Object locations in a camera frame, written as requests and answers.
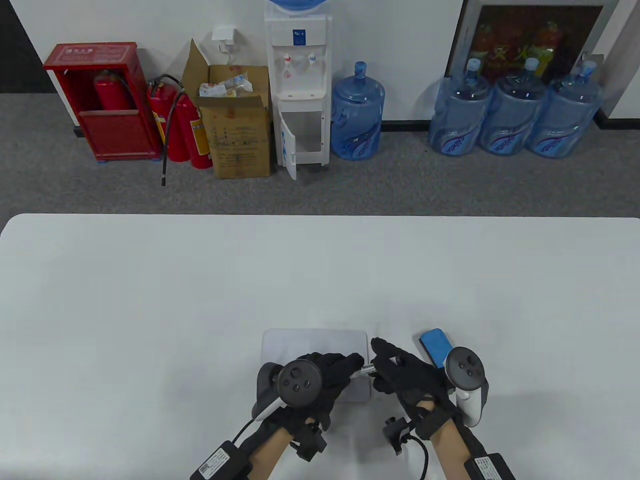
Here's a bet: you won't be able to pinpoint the person's left hand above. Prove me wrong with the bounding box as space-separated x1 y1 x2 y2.
257 351 366 436

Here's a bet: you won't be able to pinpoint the person's right hand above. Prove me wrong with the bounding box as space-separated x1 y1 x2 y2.
370 337 464 441

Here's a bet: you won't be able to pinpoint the small white whiteboard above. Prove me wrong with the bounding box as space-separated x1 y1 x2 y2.
261 328 373 404

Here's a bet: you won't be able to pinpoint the person's left forearm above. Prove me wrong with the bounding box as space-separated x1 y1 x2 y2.
245 430 297 480

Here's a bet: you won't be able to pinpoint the blue whiteboard eraser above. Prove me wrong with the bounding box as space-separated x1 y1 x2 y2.
419 328 456 371

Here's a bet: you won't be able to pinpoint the left black white controller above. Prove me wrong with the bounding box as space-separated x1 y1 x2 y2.
251 361 324 424

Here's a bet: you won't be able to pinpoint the black white controller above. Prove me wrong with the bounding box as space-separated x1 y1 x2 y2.
444 346 489 428
251 361 324 424

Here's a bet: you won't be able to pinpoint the right black white controller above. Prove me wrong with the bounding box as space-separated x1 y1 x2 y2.
444 346 489 428

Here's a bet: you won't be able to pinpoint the right wrist black sensor box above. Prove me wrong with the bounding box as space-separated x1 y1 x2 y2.
464 452 519 480

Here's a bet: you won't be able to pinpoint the wrist black sensor box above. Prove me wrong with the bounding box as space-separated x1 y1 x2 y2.
190 440 254 480
464 452 519 480

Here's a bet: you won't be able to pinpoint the left wrist black sensor box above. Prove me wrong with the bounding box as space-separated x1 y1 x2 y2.
190 440 254 480

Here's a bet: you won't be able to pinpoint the brown cardboard box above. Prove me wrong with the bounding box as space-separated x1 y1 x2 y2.
181 39 274 180

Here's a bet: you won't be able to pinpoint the blue water jug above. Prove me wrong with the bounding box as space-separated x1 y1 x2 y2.
429 58 494 157
331 61 387 161
526 60 606 160
479 57 549 157

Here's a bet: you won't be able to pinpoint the red fire extinguisher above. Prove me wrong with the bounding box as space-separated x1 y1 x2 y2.
94 70 137 112
177 92 214 170
146 74 194 187

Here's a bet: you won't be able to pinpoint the white water dispenser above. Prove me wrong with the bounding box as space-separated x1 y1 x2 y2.
264 10 334 182

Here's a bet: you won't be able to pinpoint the plastic trash wrappers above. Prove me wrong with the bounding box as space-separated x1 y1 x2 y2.
199 73 255 99

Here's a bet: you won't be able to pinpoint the red fire extinguisher cabinet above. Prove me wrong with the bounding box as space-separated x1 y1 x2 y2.
43 42 164 163

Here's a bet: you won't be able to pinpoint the framed poster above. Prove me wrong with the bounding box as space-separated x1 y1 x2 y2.
445 0 624 87

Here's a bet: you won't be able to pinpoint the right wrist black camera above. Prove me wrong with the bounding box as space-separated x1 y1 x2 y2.
382 417 412 456

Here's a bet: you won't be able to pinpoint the wrist black camera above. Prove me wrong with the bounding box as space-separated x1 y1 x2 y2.
290 422 329 462
382 417 412 456

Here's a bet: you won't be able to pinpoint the right black cable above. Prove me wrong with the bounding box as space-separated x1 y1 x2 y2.
404 434 432 480

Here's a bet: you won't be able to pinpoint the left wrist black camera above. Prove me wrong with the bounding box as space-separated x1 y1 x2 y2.
290 422 329 462

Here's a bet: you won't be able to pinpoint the white wall socket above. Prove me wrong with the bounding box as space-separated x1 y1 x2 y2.
211 26 237 54

